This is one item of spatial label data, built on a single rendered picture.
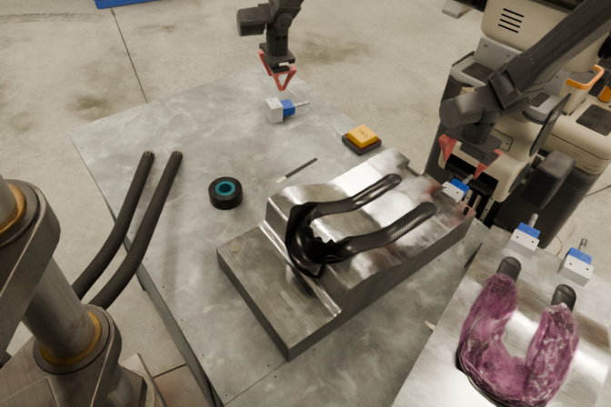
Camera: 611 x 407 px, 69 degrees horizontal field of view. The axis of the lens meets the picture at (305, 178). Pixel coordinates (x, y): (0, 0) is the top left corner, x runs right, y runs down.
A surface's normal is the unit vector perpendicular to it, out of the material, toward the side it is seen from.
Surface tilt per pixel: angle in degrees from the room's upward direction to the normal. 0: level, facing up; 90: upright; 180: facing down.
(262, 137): 0
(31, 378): 0
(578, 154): 90
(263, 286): 0
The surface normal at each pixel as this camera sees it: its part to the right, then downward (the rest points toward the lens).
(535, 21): -0.71, 0.57
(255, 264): 0.04, -0.70
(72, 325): 0.87, 0.37
